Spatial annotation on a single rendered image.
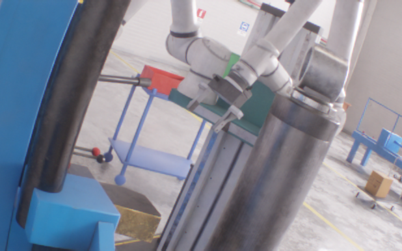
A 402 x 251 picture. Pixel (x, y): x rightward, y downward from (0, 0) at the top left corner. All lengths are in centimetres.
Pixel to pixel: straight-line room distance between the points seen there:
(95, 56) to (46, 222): 32
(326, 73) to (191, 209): 139
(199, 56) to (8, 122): 145
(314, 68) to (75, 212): 76
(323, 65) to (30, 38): 79
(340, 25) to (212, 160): 101
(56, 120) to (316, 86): 75
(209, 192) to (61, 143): 168
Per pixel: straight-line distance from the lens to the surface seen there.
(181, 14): 231
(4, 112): 96
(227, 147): 244
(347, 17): 189
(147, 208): 150
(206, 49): 226
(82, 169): 153
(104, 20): 84
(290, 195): 137
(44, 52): 94
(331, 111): 137
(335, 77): 135
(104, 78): 126
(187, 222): 258
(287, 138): 133
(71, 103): 86
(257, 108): 228
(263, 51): 166
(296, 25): 190
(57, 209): 91
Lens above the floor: 158
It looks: 13 degrees down
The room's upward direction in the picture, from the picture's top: 23 degrees clockwise
